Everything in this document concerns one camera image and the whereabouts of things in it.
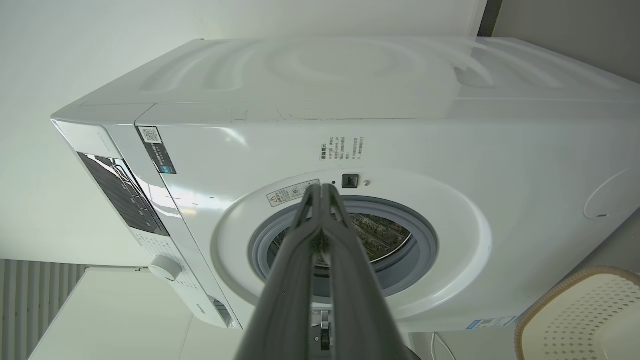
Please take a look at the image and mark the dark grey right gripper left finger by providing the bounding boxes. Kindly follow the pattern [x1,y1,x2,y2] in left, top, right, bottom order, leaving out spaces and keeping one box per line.
[235,184,326,360]

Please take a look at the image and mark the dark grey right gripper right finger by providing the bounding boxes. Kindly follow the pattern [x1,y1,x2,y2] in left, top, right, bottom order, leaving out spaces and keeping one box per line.
[322,183,423,360]

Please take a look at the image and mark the silver metal door hinge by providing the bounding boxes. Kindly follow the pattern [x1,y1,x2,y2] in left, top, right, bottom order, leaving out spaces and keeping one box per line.
[311,309,333,351]

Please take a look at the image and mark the stainless steel washing machine drum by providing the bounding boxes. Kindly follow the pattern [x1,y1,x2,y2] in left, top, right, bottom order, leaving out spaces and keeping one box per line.
[270,212,415,271]

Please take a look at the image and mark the cream perforated laundry basket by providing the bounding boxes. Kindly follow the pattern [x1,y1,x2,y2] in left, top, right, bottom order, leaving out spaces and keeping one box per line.
[514,266,640,360]

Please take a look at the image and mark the grey rubber door gasket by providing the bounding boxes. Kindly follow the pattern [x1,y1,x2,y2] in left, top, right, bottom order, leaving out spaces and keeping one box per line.
[248,196,439,301]

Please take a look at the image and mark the grey warning sticker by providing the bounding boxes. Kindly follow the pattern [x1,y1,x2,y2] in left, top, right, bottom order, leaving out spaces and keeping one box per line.
[266,179,321,208]

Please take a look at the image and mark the round white control knob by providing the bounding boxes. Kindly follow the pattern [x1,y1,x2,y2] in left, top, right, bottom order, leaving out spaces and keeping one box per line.
[148,255,184,282]

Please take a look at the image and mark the blue energy label sticker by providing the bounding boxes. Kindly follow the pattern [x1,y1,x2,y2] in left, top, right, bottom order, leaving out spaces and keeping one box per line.
[465,316,517,331]

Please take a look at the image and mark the small text instruction label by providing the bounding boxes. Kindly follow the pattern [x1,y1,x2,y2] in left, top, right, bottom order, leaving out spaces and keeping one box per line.
[319,136,366,162]

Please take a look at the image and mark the white flat panel board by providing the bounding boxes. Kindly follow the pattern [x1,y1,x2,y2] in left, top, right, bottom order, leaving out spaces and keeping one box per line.
[27,266,246,360]

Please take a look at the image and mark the black glossy control panel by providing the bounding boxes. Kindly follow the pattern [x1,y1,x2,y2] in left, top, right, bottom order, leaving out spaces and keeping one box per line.
[76,151,171,238]

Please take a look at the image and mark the dark QR code label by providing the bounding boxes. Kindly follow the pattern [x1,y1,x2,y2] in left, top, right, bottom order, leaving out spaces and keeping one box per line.
[137,126,177,175]

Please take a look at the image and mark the white front-load washing machine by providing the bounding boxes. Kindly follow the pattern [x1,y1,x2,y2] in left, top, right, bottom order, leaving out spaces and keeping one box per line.
[50,36,640,333]

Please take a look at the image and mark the round white filter cover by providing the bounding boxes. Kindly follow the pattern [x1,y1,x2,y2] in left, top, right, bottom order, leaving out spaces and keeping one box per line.
[583,165,640,221]

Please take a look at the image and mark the thin white cable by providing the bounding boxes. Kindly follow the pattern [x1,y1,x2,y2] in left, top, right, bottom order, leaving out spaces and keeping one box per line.
[431,331,458,360]

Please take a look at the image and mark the grey ribbed wall panel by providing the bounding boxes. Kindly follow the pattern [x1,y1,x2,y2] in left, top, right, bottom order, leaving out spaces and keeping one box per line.
[0,258,88,360]

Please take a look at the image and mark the dark wall baseboard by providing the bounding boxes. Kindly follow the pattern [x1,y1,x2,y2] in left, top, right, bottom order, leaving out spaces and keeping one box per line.
[476,0,504,37]

